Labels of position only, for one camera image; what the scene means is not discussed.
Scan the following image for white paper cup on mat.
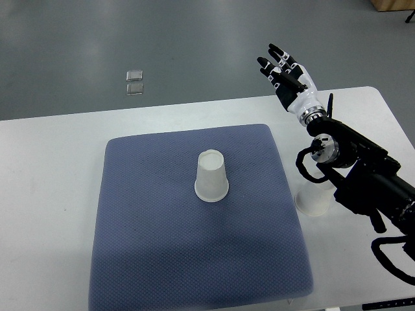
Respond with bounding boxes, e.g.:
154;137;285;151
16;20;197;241
194;149;229;203

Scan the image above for black table control panel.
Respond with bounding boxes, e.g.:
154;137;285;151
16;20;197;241
362;297;414;310

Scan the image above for wooden box corner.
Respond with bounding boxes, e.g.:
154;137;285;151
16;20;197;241
370;0;414;12

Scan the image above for black tripod leg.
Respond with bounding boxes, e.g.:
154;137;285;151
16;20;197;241
405;10;415;23

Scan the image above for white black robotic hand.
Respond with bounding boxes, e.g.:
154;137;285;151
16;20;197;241
257;43;326;126

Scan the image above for upper metal floor plate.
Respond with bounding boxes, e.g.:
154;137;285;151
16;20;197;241
126;69;143;82

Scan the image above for white paper cup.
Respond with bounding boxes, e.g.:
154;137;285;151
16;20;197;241
194;149;229;203
294;180;335;216

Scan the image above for blue-grey textured mat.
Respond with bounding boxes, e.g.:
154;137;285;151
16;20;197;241
89;124;313;310

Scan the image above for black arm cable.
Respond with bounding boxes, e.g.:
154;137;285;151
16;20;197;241
371;236;415;287

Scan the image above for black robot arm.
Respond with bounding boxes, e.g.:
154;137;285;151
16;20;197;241
296;96;414;236

